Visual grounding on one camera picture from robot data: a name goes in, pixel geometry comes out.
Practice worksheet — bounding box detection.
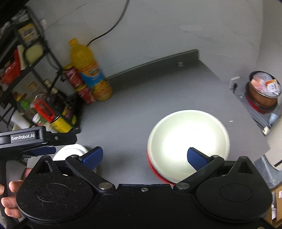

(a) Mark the white plate with brown rim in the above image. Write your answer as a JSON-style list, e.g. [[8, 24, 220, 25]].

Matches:
[[53, 144, 88, 161]]

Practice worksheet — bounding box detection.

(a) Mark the red soda can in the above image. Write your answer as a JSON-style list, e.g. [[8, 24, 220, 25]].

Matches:
[[63, 63, 85, 89], [75, 84, 96, 104]]

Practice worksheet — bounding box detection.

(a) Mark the brown bowl with packets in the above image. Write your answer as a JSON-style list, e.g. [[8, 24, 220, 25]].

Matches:
[[246, 71, 281, 114]]

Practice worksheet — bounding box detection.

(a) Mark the orange juice bottle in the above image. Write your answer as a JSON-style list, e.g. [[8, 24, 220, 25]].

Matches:
[[68, 38, 112, 101]]

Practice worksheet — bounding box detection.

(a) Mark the black wire kitchen rack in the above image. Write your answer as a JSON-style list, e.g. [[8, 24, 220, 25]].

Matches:
[[1, 5, 83, 134]]

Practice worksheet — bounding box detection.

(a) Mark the white wall socket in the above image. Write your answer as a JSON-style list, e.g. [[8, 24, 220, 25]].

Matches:
[[228, 76, 240, 90]]

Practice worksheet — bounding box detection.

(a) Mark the black power cable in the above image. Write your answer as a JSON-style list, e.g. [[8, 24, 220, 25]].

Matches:
[[86, 0, 131, 47]]

